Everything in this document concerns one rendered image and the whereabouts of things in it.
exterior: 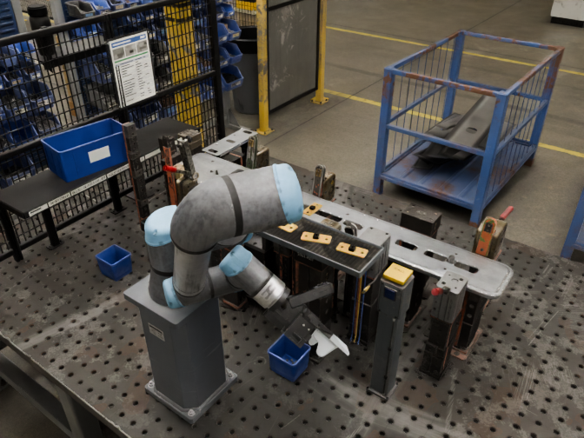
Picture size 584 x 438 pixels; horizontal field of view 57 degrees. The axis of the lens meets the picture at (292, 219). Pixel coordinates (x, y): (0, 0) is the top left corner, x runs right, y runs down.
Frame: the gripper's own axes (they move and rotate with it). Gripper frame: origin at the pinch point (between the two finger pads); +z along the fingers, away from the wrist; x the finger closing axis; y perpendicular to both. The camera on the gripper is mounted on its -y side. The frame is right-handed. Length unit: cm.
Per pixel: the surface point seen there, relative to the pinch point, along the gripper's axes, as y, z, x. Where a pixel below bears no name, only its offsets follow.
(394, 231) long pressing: -41, 4, -53
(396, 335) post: -11.9, 15.3, -19.2
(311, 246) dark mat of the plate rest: -14.6, -18.7, -22.9
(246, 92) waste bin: -115, -112, -384
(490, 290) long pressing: -41, 31, -25
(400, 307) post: -17.4, 8.3, -11.8
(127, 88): -20, -113, -115
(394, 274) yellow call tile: -22.8, 1.0, -10.1
